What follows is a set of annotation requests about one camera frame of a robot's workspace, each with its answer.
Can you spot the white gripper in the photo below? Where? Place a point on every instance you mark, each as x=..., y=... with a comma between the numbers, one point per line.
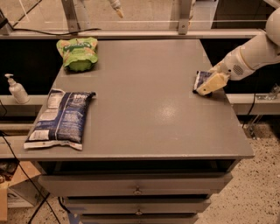
x=232, y=67

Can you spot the blue rxbar blueberry wrapper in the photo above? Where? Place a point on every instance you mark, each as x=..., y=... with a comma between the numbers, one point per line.
x=201, y=77

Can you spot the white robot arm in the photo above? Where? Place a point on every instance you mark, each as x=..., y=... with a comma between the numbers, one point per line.
x=260, y=51

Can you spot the green rice chip bag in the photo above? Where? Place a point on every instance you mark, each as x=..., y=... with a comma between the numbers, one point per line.
x=78, y=54

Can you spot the blue white chip bag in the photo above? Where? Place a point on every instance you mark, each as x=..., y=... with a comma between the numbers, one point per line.
x=62, y=122

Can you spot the grey drawer cabinet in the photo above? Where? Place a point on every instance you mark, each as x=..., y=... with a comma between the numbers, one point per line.
x=145, y=118

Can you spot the top grey drawer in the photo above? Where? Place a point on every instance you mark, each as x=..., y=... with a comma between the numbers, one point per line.
x=134, y=184

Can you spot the grey drawer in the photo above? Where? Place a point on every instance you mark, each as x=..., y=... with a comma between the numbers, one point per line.
x=139, y=219
x=134, y=184
x=136, y=205

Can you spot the hanging cream nozzle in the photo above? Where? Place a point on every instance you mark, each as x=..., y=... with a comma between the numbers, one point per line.
x=116, y=5

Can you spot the middle grey drawer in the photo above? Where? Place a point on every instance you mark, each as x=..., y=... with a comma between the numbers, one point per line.
x=136, y=205

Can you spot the bottom grey drawer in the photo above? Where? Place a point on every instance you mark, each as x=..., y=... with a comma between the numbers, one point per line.
x=139, y=219

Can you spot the white pump sanitizer bottle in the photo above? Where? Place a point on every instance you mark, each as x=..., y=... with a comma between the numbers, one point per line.
x=17, y=90

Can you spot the cardboard box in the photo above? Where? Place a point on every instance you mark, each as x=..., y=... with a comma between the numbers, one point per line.
x=19, y=189

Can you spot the right grey metal bracket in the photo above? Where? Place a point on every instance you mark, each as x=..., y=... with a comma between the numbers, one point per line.
x=184, y=16

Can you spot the grey metal bracket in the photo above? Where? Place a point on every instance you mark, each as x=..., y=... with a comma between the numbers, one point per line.
x=71, y=19
x=184, y=16

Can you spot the left grey metal bracket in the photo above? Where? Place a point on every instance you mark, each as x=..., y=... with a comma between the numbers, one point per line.
x=71, y=19

